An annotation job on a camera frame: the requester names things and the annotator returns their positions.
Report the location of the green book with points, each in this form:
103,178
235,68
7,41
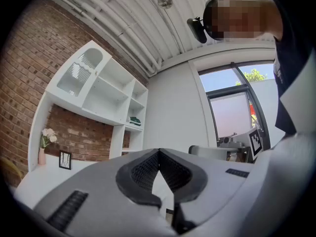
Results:
134,121

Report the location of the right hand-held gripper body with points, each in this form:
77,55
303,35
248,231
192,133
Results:
255,142

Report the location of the person's black shirt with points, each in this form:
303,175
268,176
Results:
293,58

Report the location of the white shelf cabinet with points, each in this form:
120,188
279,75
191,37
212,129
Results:
108,95

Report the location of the yellowish plant leaf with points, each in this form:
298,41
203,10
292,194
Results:
11,168

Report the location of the person's head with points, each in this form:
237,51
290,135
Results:
237,16

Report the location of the black picture frame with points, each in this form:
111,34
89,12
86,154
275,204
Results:
65,160

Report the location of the black-framed window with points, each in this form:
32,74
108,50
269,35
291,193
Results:
229,112

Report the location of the white flower bouquet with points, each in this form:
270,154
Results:
48,135

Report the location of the white arched glass cabinet door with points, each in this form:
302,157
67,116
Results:
74,83

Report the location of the pink vase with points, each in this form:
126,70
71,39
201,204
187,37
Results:
42,157

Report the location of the white ceiling pipes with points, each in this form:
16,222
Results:
128,31

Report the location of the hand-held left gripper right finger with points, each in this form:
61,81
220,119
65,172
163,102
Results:
217,189

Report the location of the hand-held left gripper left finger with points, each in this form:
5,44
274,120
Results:
98,206

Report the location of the black head-worn camera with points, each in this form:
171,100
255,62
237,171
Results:
197,29

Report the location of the round ceiling fixture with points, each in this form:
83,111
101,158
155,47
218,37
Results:
165,2

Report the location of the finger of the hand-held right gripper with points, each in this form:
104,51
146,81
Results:
209,152

